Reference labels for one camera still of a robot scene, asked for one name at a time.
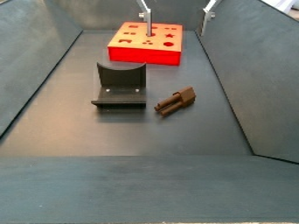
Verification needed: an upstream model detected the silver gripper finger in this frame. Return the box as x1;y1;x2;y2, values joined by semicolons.
136;0;152;37
200;0;222;36

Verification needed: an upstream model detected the brown three prong object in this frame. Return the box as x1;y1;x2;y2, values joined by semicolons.
154;86;196;116

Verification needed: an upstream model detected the black curved fixture stand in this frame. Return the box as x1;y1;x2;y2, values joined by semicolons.
91;64;146;108

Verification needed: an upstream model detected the red foam block with cutouts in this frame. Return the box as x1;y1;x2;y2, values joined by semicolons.
107;22;183;66

